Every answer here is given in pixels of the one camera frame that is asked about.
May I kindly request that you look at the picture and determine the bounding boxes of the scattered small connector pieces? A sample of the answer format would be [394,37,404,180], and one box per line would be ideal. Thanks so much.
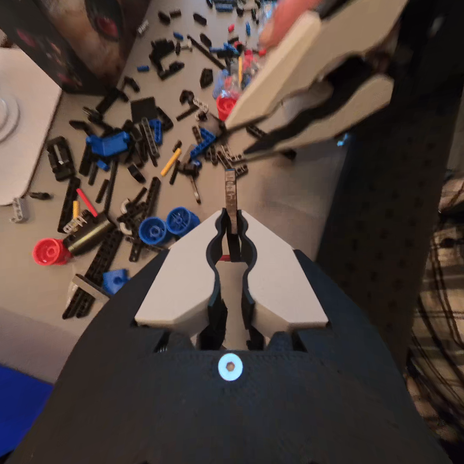
[156,0,276,58]

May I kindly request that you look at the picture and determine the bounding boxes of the long yellow axle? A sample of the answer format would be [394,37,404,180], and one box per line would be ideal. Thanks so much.
[160,148,182,177]

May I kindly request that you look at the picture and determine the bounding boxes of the black square panel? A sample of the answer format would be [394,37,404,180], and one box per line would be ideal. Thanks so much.
[130,97,157,124]

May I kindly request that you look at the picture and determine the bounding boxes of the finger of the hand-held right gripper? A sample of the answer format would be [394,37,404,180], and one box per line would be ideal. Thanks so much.
[244,75,395,161]
[224,0,409,132]

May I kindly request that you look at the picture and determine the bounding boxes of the red wheel hub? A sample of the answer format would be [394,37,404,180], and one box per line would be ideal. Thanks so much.
[216,96,239,123]
[33,237,72,267]

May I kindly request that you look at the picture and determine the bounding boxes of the person's plaid shirt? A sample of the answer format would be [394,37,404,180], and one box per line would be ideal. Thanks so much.
[406,178,464,448]

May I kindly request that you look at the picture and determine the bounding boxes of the person's right hand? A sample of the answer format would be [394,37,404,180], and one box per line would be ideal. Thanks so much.
[259,0,324,50]

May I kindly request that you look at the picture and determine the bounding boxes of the black rectangular frame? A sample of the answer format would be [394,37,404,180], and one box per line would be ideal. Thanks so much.
[46,136,76,182]

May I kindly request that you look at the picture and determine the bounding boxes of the light grey block piece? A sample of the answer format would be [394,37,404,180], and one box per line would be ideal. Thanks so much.
[10,197,30,223]

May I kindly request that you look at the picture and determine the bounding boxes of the clear bag of small parts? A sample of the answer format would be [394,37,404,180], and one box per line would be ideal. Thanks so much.
[212,54,261,100]

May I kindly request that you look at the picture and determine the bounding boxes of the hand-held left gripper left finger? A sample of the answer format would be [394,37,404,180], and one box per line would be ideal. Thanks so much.
[133,209,229,351]

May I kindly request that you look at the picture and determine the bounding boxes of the pile of black beam pieces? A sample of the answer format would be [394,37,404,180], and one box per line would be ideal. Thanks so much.
[46,9,298,320]

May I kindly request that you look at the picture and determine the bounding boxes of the grey straight beam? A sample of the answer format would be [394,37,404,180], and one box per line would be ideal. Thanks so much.
[141,117,160,159]

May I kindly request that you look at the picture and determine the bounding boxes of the grey desk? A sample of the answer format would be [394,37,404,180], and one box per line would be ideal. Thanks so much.
[0,0,348,385]

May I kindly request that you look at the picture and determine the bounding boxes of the black angled beam assembly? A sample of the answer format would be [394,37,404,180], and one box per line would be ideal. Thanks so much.
[224,168,243,262]

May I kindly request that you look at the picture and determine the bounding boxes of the blue labelled storage bin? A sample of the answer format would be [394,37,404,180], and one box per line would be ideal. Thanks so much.
[0,363,55,458]

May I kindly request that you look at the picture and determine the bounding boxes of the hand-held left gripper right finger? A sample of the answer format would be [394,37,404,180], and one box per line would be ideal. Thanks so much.
[239,210,329,350]

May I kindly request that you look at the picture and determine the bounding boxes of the blue wheel hub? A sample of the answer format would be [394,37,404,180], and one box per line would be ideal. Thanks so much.
[166,207,201,239]
[138,216,172,246]

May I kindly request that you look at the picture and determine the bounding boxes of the blue curved panel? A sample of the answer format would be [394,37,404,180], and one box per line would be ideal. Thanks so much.
[86,131,131,157]

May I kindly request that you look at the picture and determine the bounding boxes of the blue angled beam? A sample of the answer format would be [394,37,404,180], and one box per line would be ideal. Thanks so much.
[189,128,217,159]

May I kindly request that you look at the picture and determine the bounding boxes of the grey angled beam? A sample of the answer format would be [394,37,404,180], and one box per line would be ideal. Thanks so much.
[212,145,249,171]

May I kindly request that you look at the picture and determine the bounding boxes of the printed toy truck box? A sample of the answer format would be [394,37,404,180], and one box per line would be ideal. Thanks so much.
[0,0,151,95]

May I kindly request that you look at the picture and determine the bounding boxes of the black cylinder motor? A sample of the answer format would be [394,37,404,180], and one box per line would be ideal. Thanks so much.
[65,217,117,255]

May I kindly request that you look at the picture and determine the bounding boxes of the blue holed panel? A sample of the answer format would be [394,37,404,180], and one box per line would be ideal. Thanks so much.
[102,268,130,295]

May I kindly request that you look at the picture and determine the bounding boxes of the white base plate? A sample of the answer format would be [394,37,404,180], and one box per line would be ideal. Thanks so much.
[0,47,62,206]

